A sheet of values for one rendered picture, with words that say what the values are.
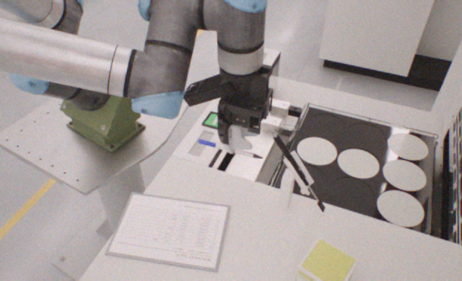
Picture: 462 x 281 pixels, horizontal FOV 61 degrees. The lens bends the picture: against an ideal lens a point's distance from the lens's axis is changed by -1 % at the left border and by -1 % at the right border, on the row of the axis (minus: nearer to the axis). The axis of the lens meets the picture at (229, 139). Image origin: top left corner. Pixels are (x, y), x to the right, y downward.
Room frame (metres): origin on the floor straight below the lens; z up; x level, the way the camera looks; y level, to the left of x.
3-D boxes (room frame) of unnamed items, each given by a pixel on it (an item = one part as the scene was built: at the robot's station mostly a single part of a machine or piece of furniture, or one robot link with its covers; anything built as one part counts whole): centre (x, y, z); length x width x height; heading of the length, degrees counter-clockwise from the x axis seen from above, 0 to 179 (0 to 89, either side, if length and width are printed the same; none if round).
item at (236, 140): (0.55, -0.02, 1.09); 0.06 x 0.03 x 0.09; 68
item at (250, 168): (0.77, -0.07, 0.87); 0.36 x 0.08 x 0.03; 157
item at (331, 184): (0.68, -0.33, 0.90); 0.34 x 0.34 x 0.01; 67
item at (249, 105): (0.56, -0.03, 1.19); 0.09 x 0.08 x 0.12; 68
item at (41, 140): (0.93, 0.40, 0.75); 0.45 x 0.44 x 0.13; 58
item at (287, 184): (0.50, -0.13, 1.03); 0.06 x 0.04 x 0.13; 67
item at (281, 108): (0.91, -0.13, 0.89); 0.08 x 0.03 x 0.03; 67
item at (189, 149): (0.88, -0.02, 0.89); 0.55 x 0.09 x 0.14; 157
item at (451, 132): (0.61, -0.52, 0.89); 0.44 x 0.02 x 0.10; 157
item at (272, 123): (0.84, -0.10, 0.89); 0.08 x 0.03 x 0.03; 67
